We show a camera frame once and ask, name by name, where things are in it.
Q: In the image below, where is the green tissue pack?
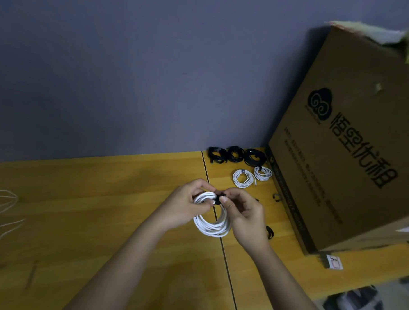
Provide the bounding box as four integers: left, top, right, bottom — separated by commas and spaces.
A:
322, 15, 409, 74

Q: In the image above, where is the single white cable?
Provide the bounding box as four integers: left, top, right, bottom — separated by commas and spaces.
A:
252, 165, 274, 183
231, 168, 257, 191
191, 190, 235, 240

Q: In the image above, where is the person's right forearm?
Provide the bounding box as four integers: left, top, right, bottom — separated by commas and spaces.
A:
247, 244, 337, 310

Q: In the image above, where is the person's left hand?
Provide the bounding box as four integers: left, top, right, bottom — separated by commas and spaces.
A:
150, 177, 220, 237

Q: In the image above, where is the person's right hand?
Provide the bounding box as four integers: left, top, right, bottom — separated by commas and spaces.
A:
215, 188, 273, 260

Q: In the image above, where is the small white packet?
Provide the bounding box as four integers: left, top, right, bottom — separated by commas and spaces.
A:
323, 254, 345, 271

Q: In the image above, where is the dark object on floor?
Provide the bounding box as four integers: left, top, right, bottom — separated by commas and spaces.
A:
322, 283, 388, 310

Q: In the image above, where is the person's left forearm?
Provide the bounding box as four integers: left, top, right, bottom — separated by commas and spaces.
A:
61, 218, 177, 310

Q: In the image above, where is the cardboard box with black print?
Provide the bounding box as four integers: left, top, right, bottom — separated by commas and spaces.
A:
263, 21, 409, 260

